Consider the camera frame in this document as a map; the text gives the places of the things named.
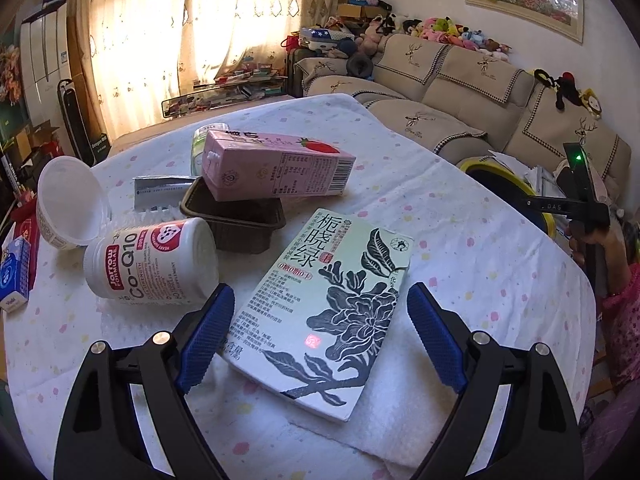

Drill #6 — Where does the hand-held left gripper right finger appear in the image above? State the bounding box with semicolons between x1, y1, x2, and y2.
406;281;586;480

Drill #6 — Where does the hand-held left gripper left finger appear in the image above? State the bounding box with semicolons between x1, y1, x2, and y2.
54;282;236;480

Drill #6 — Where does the white foam fruit net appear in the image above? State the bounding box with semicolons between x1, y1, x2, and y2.
97;202;221;358

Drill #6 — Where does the bin with yellow bag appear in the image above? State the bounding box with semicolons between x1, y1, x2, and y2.
459;156;557;241

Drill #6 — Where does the white supplement bottle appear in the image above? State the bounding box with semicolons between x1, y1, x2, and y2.
83;216;220;308

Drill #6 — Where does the green floral drink carton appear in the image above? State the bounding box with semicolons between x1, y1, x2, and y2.
229;207;413;423

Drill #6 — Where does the brown plastic tray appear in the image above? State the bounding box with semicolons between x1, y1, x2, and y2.
180;176;287;255

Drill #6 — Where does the pink strawberry milk carton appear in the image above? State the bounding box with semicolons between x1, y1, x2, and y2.
201;129;357;203

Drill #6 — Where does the person's right forearm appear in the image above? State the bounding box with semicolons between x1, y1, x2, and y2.
599;264;640;356

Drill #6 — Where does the person's right hand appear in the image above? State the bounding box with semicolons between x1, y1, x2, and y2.
568;230;632;306

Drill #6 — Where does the white dotted tablecloth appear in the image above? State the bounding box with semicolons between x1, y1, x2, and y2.
5;94;598;480

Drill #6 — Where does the black and red plush monkey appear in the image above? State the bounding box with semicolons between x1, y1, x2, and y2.
532;67;602;121

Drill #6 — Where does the silver blue foil sachet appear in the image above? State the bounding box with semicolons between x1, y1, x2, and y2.
133;175;198;216

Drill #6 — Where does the beige sofa with deer covers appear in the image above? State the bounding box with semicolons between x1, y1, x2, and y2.
292;35;633;201

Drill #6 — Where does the white plastic tub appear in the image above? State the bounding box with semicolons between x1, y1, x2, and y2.
37;156;112;250

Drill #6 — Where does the blue tissue pack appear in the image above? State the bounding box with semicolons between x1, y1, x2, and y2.
0;236;32;313

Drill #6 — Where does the red flat box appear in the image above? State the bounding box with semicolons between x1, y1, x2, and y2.
10;200;42;291

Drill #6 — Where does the row of plush toys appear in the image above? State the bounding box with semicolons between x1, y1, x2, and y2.
357;12;513;64

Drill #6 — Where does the cluttered glass coffee table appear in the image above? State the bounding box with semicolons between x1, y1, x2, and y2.
161;64;297;121

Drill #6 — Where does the black tower fan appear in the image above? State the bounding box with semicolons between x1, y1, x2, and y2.
56;78;112;166

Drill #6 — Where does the cream sheer curtain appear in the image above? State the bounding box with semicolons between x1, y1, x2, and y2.
70;0;346;136

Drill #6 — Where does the blue star pattern box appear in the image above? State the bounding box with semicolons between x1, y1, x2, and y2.
299;27;354;52

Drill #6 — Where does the artificial flower bunch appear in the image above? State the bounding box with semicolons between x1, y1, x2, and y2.
0;44;24;107

